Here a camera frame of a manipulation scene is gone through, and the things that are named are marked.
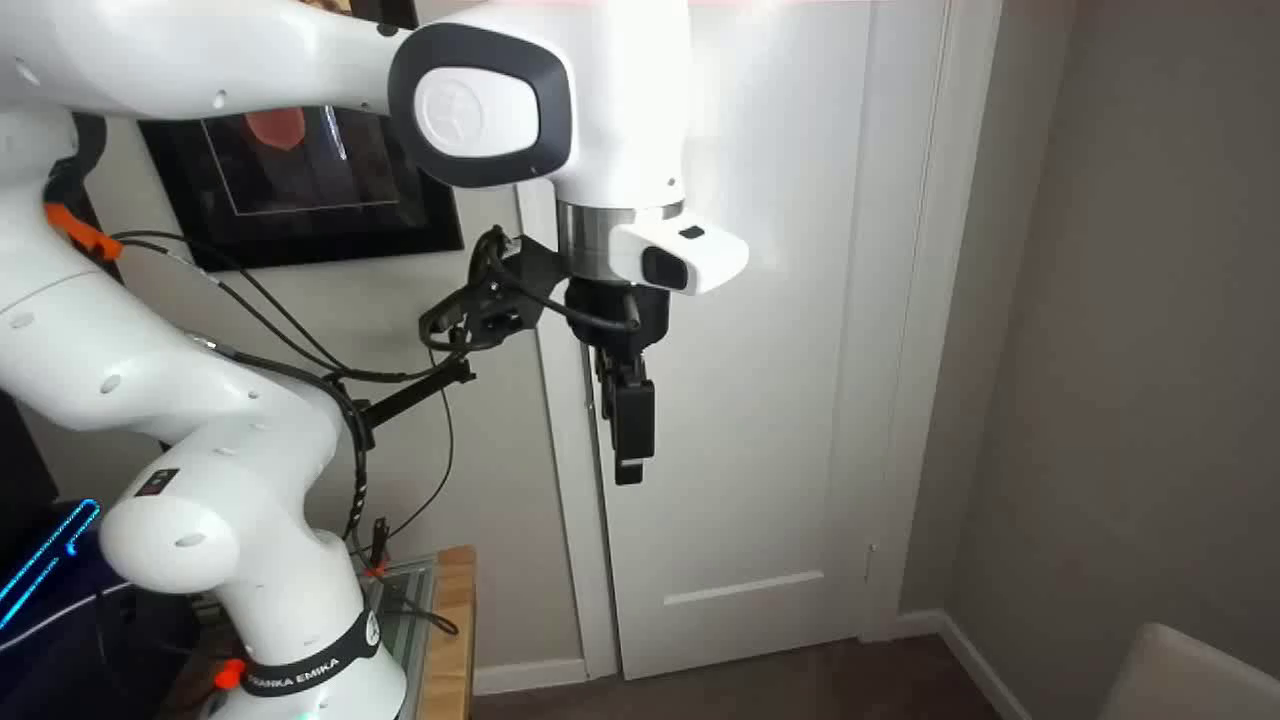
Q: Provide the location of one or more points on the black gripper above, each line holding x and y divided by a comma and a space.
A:
650, 309

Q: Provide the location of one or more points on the white closet door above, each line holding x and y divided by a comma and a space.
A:
747, 402
934, 332

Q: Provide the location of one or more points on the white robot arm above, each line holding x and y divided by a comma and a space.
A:
134, 360

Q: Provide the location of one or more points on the wooden table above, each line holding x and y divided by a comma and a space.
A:
451, 643

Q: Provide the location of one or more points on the clear glass plate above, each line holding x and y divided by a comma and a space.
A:
404, 620

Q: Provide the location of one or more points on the black framed picture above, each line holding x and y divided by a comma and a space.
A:
307, 200

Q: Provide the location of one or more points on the black bag with blue stripe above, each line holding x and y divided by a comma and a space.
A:
65, 626

